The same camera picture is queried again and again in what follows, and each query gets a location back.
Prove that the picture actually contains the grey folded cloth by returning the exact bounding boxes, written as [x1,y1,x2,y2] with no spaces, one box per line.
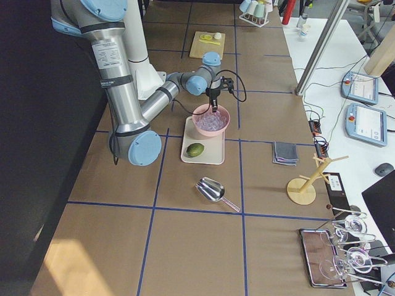
[272,142,299,166]

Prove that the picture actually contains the yellow plastic knife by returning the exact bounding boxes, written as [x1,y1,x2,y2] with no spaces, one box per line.
[198,39,221,46]

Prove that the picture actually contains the upper wine glass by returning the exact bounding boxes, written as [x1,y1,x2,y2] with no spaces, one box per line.
[332,215,367,245]

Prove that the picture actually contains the beige tray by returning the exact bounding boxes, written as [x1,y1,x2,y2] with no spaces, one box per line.
[180,117,225,165]

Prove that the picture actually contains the upper teach pendant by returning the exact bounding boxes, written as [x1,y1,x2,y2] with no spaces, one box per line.
[341,71,378,105]

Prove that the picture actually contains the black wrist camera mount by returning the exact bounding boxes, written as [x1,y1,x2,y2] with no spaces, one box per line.
[220,77,234,94]

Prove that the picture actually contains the black metal tray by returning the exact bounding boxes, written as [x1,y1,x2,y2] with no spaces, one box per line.
[299,229,347,289]

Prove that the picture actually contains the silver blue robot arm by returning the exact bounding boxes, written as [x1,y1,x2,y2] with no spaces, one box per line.
[51,1,221,166]

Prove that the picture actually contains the pastel cups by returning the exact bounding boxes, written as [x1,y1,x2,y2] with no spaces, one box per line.
[239,0,273,18]

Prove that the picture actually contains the wine glass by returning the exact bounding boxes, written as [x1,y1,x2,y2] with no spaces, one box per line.
[332,215,367,245]
[319,247,373,281]

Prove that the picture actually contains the lower wine glass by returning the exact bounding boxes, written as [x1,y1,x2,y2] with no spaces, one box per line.
[319,247,373,281]

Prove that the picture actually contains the wooden cutting board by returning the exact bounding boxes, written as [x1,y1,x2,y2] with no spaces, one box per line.
[189,31,226,59]

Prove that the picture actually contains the white cup rack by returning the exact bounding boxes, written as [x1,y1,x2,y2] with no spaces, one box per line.
[238,13,270,28]

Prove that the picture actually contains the metal ice scoop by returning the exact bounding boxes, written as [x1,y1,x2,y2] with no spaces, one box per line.
[195,177,241,213]

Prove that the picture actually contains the lower teach pendant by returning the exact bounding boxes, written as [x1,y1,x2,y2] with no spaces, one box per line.
[345,103,388,147]

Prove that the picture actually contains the pink bowl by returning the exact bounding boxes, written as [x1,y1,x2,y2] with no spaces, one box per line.
[192,104,230,137]

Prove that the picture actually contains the red bottle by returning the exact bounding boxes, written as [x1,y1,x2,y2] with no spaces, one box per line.
[281,0,296,25]

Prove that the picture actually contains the aluminium frame post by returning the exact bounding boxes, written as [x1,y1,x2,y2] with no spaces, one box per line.
[295,0,349,96]

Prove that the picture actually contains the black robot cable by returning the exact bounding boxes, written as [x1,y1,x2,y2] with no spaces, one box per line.
[171,69,247,115]

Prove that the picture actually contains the black laptop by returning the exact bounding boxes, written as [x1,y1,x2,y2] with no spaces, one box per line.
[362,175,394,245]

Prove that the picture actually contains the teach pendant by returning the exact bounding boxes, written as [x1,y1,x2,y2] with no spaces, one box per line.
[341,71,378,105]
[345,103,388,147]

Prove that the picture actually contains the white paper cup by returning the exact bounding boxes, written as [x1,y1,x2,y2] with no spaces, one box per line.
[300,23,310,38]

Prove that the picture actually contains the clear ice cubes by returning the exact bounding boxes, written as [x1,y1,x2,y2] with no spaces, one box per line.
[196,110,227,131]

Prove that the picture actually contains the black computer mouse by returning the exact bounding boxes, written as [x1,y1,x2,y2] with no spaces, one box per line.
[374,163,394,177]

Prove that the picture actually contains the green lime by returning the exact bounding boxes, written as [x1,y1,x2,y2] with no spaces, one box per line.
[186,142,205,158]

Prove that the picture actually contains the black power strip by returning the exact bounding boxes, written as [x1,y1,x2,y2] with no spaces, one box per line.
[308,119,329,159]

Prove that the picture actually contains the wooden mug tree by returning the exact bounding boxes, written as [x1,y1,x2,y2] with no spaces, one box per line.
[286,154,349,205]

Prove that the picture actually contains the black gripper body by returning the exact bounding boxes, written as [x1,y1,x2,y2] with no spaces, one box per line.
[206,87,221,102]

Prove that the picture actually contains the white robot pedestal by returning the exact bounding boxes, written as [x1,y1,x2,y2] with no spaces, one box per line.
[123,0,166,101]

